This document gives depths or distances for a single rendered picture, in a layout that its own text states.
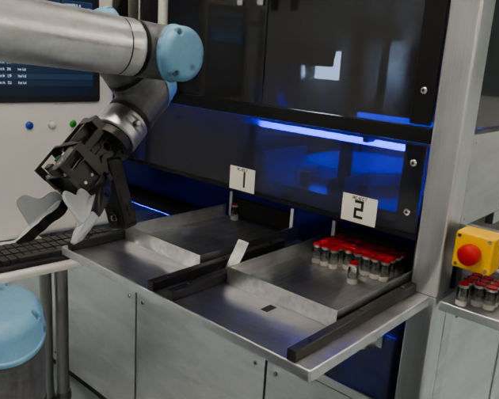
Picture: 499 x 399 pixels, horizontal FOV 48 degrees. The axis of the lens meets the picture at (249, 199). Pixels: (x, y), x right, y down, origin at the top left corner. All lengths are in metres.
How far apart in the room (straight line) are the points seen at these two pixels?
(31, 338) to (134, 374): 1.30
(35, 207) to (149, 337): 1.05
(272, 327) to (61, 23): 0.59
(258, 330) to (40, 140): 0.89
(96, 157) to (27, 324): 0.26
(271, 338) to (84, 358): 1.39
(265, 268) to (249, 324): 0.26
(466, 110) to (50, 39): 0.73
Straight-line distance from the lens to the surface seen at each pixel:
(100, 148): 0.89
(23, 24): 0.68
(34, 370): 0.76
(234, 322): 0.99
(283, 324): 1.00
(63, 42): 0.70
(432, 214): 1.15
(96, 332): 2.14
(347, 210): 1.24
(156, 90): 0.94
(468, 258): 1.10
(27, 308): 0.75
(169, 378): 1.86
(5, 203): 1.62
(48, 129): 1.62
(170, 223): 1.46
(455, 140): 1.11
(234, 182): 1.44
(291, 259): 1.29
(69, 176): 0.83
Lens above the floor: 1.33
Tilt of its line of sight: 15 degrees down
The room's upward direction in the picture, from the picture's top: 4 degrees clockwise
